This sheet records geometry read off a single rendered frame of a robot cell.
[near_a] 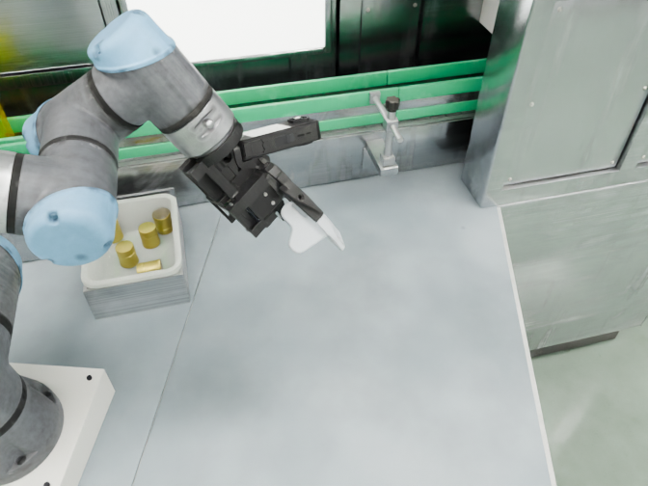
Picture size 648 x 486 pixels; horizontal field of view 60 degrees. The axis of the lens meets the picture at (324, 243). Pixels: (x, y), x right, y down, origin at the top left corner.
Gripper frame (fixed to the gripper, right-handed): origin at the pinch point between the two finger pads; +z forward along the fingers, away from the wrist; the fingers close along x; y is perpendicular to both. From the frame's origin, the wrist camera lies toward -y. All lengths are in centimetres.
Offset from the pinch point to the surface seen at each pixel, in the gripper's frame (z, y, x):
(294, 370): 22.3, 16.7, -8.8
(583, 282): 92, -51, -16
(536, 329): 104, -37, -25
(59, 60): -27, 1, -68
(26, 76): -28, 7, -71
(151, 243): 4.3, 16.2, -44.3
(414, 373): 32.9, 4.2, 2.9
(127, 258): 1.6, 21.3, -41.7
